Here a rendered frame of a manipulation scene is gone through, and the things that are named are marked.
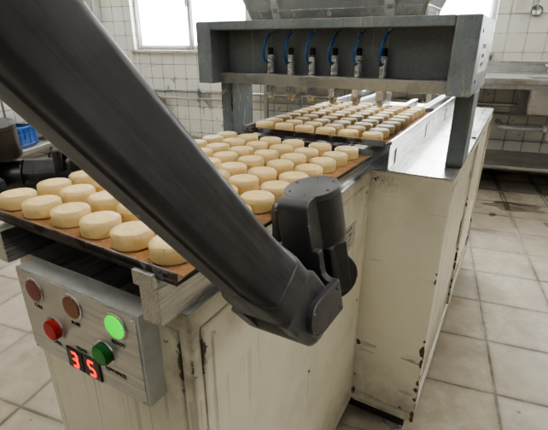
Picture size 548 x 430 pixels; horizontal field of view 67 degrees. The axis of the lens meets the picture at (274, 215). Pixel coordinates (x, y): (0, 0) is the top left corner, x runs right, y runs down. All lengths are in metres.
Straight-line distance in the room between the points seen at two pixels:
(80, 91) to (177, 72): 4.86
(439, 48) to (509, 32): 3.26
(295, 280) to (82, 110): 0.22
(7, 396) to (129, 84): 1.64
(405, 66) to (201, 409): 0.86
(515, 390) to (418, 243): 0.85
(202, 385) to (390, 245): 0.68
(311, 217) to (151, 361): 0.28
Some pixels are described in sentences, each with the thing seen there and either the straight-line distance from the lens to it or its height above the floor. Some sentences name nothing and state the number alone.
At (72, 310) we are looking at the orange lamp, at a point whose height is 0.81.
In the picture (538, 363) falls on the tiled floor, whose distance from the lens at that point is 1.95.
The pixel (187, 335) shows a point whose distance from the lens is 0.52.
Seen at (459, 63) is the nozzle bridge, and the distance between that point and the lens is 0.99.
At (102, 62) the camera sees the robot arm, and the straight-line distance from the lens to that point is 0.23.
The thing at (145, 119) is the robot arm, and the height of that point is 1.09.
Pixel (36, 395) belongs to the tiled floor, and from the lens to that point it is 1.77.
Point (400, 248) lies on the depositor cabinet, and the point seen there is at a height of 0.64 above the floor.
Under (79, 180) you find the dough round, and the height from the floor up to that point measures 0.92.
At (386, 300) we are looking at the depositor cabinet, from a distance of 1.20.
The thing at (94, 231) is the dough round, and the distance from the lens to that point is 0.55.
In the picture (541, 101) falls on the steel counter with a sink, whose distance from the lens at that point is 3.78.
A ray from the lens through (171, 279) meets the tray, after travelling 0.44.
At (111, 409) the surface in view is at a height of 0.60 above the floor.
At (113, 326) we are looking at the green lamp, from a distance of 0.55.
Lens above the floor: 1.13
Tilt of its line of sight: 23 degrees down
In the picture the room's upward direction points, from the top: straight up
